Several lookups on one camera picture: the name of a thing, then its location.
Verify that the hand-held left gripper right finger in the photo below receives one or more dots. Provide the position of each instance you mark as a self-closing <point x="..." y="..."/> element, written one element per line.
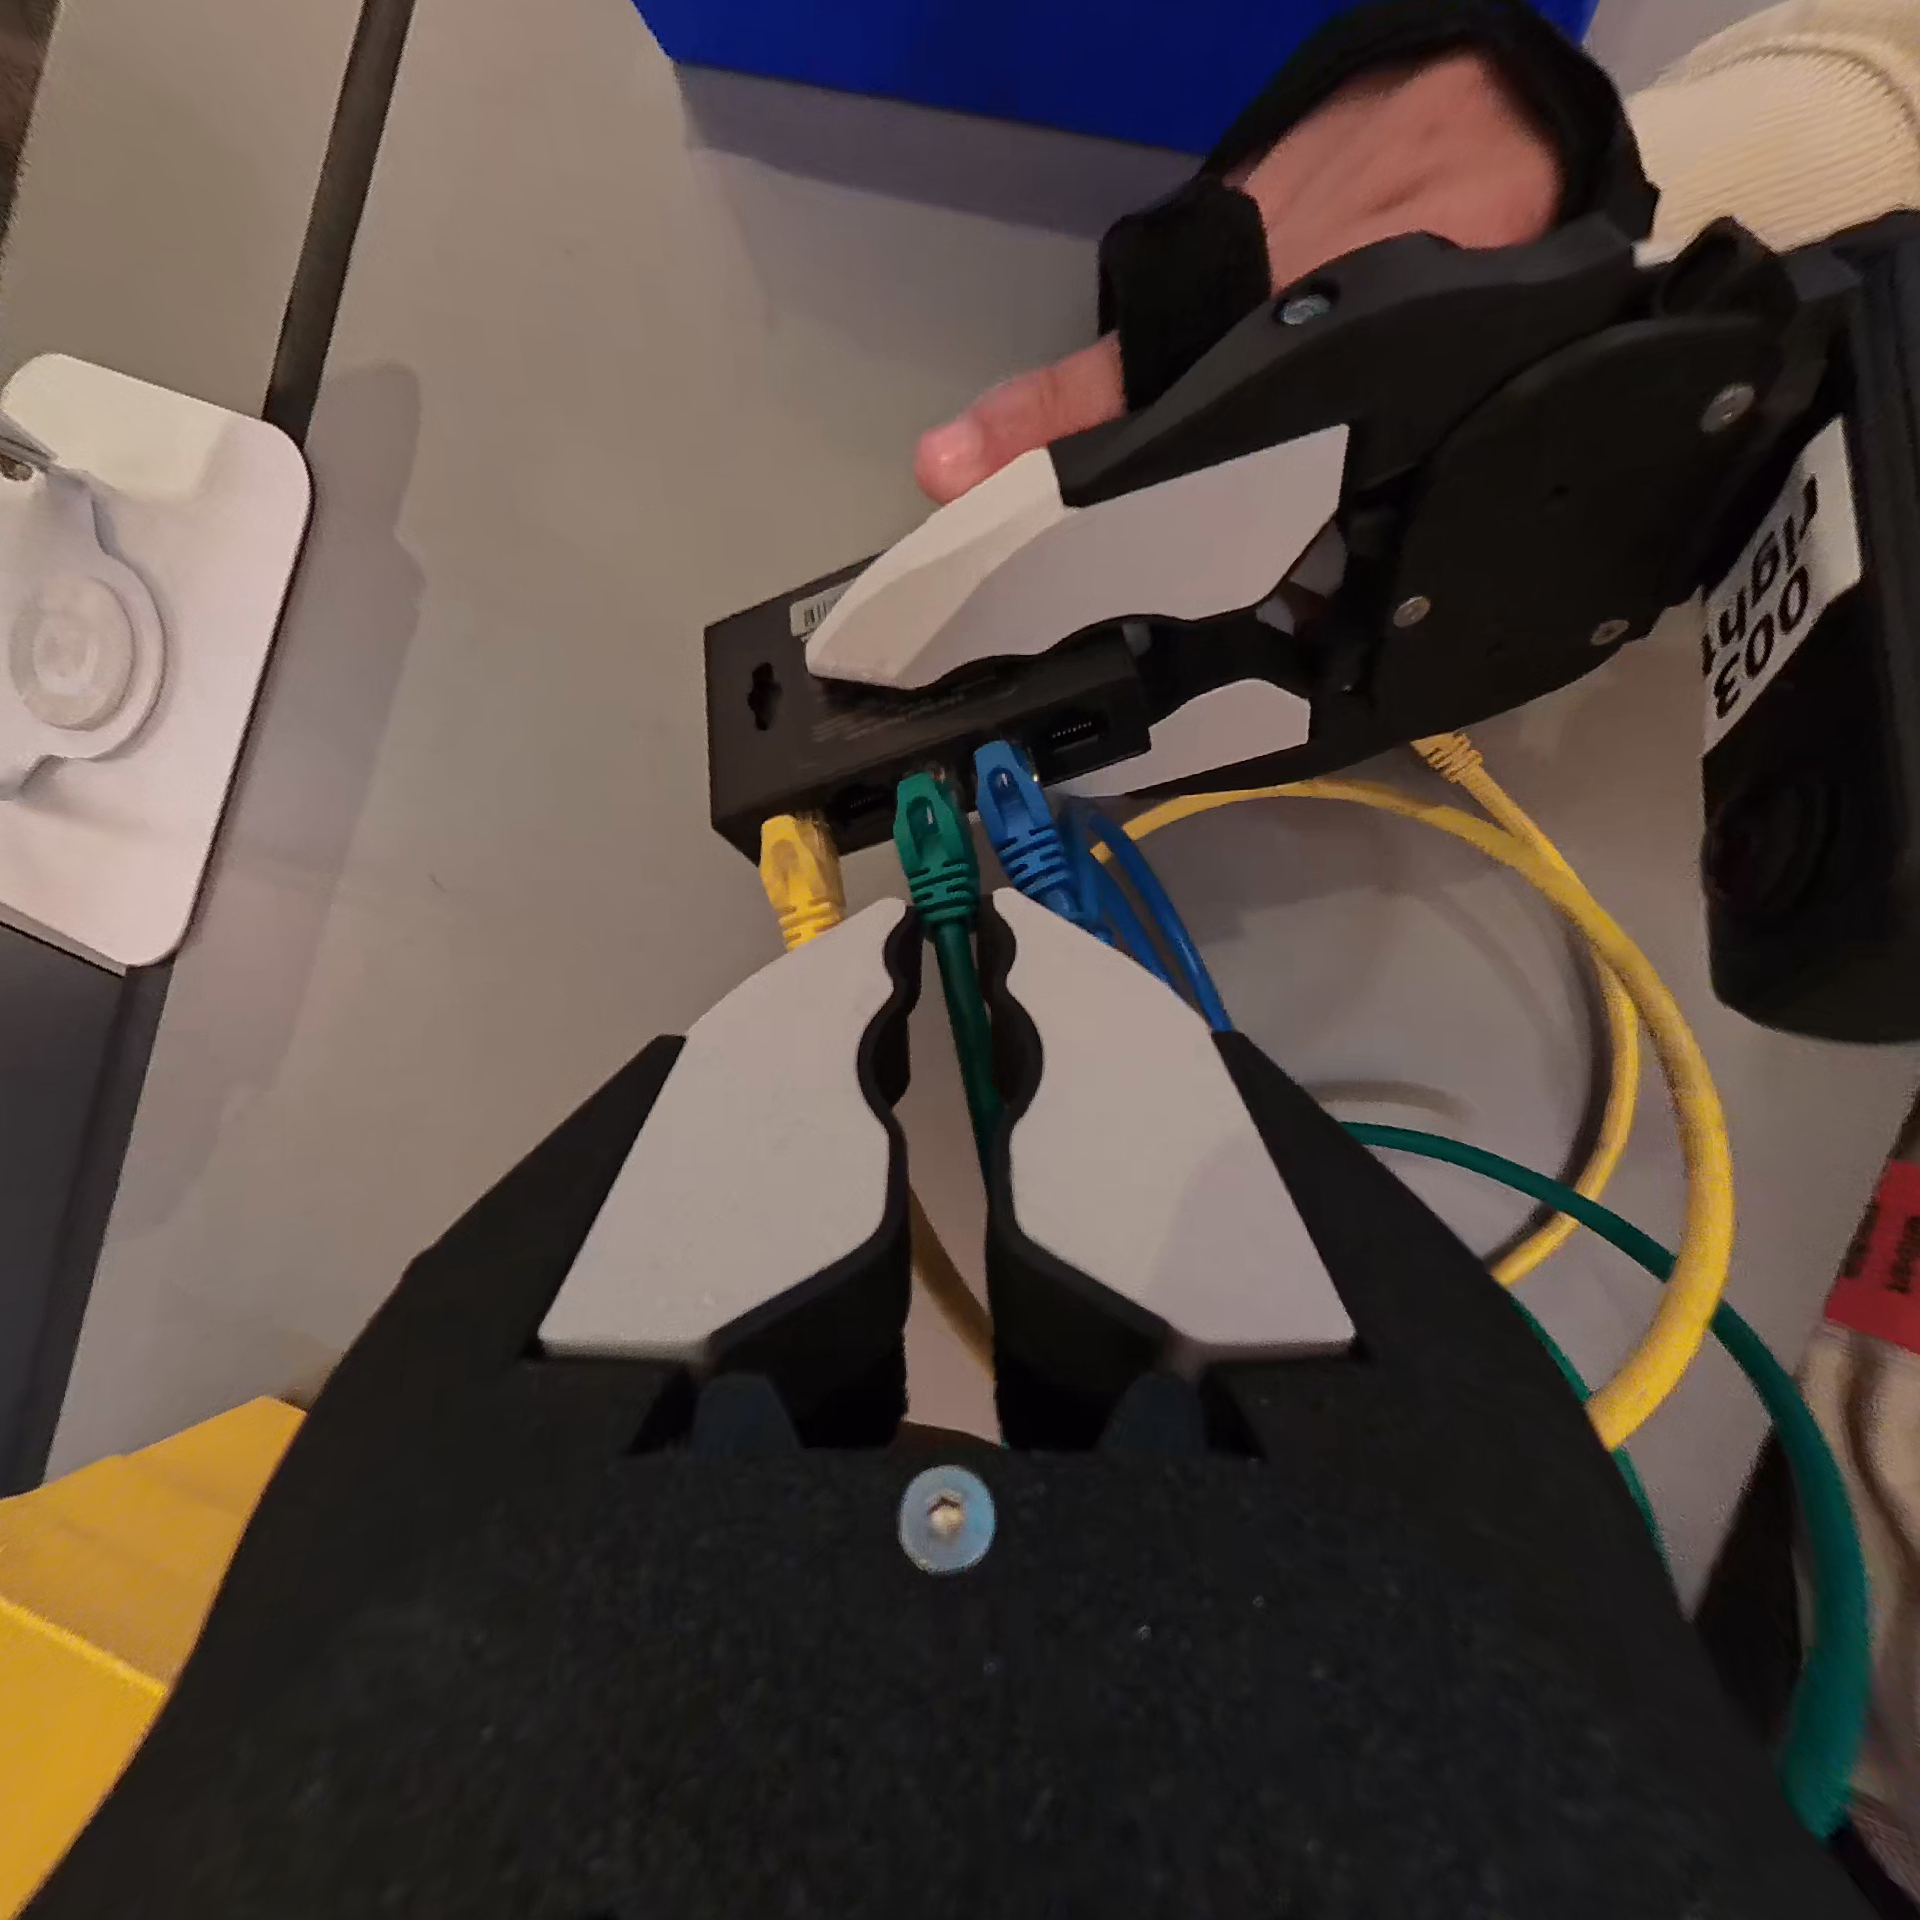
<point x="1156" y="1186"/>

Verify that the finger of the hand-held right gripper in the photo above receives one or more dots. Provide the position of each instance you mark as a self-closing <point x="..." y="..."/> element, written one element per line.
<point x="1230" y="735"/>
<point x="1079" y="556"/>

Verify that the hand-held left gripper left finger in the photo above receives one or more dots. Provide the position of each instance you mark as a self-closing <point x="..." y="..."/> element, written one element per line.
<point x="750" y="1171"/>

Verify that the person's right hand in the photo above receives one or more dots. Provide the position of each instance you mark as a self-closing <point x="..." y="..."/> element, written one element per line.
<point x="1396" y="165"/>

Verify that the red tag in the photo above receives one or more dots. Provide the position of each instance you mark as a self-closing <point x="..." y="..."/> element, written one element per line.
<point x="1882" y="1260"/>

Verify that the black network switch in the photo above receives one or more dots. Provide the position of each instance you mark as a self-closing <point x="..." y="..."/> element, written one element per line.
<point x="764" y="735"/>

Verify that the person's right forearm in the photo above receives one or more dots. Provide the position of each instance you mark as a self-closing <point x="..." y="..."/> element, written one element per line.
<point x="1787" y="119"/>

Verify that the blue plastic bin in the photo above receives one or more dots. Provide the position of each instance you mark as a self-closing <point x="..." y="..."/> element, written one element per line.
<point x="902" y="61"/>

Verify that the yellow plastic bin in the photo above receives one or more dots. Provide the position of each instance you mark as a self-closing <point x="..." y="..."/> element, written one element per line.
<point x="77" y="1651"/>

